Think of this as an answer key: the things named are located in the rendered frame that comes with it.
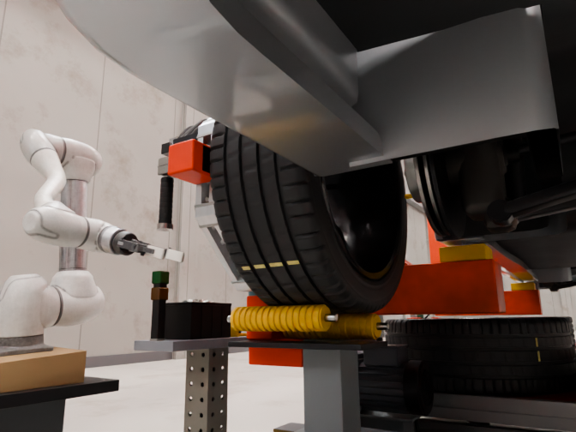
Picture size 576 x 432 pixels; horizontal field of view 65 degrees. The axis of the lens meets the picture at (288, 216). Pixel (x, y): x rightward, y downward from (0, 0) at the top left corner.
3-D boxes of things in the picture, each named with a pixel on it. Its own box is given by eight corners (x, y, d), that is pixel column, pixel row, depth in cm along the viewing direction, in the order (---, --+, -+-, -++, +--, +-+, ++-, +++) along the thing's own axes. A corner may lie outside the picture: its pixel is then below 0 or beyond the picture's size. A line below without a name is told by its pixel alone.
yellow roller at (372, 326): (384, 339, 99) (382, 313, 100) (273, 338, 114) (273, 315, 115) (393, 339, 103) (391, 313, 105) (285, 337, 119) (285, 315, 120)
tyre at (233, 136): (371, 33, 129) (422, 238, 147) (300, 57, 141) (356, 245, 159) (260, 57, 75) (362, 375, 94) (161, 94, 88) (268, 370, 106)
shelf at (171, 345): (172, 351, 130) (173, 340, 131) (133, 350, 139) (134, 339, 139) (259, 344, 165) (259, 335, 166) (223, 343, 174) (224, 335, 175)
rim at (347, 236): (369, 63, 125) (411, 226, 139) (297, 86, 137) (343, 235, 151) (293, 95, 84) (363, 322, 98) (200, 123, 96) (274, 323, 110)
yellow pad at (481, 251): (486, 259, 137) (484, 243, 138) (440, 262, 144) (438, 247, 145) (494, 263, 148) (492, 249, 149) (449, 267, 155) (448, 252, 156)
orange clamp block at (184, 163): (220, 180, 101) (192, 169, 93) (195, 185, 105) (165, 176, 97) (221, 150, 102) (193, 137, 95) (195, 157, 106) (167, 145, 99)
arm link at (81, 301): (36, 328, 174) (87, 324, 193) (61, 327, 166) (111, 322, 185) (42, 140, 188) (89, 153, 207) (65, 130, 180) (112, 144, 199)
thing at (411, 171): (430, 219, 87) (420, 73, 95) (392, 224, 91) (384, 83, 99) (465, 246, 113) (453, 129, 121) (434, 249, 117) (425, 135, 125)
